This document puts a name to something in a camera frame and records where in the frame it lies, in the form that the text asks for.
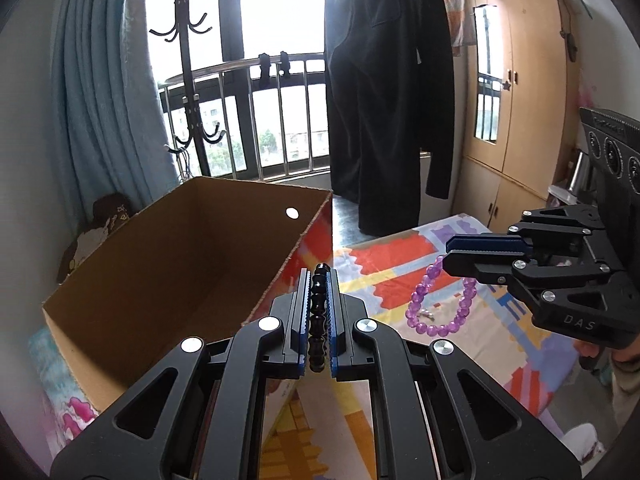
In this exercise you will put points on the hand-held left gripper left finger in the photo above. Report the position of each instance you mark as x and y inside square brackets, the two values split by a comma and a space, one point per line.
[300, 310]

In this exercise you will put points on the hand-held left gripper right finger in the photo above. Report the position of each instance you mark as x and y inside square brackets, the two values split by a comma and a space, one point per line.
[337, 310]

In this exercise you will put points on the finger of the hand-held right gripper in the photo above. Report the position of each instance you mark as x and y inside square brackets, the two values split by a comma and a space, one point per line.
[480, 266]
[490, 242]

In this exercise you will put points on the printed cardboard box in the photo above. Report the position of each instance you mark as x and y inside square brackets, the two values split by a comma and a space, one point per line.
[175, 260]

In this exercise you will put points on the person's right forearm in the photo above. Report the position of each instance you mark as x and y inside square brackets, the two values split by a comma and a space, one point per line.
[627, 400]

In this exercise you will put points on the person's right hand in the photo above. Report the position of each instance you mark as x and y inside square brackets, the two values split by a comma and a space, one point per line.
[625, 355]

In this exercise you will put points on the colourful patterned tablecloth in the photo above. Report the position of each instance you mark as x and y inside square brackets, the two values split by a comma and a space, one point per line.
[395, 260]

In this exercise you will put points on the silver kettle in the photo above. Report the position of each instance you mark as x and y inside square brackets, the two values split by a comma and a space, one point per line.
[580, 175]

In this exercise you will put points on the wooden wardrobe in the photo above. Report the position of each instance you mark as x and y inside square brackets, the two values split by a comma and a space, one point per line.
[535, 85]

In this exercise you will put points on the black jacket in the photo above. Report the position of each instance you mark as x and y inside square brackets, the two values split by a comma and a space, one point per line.
[435, 85]

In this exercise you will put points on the black long coat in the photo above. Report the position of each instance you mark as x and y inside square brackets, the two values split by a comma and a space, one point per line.
[365, 110]

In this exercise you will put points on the dark hanging pouch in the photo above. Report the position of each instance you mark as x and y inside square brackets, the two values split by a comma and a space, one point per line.
[570, 42]

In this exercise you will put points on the brown plush toy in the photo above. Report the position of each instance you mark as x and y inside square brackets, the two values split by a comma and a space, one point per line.
[100, 230]

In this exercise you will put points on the orange hanging cloth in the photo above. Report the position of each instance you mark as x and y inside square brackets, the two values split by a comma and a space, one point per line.
[460, 15]

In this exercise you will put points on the black railing clip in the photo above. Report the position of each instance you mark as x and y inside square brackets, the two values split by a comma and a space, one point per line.
[265, 66]
[284, 62]

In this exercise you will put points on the black coat rack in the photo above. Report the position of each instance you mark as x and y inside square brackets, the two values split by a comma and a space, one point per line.
[190, 85]

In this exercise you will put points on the metal balcony railing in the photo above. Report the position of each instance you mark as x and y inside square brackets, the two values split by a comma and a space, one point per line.
[225, 67]

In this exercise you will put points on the floral bed sheet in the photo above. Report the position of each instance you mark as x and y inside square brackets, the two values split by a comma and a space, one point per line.
[65, 410]

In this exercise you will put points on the blue curtain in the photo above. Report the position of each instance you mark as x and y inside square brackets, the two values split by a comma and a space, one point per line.
[100, 85]

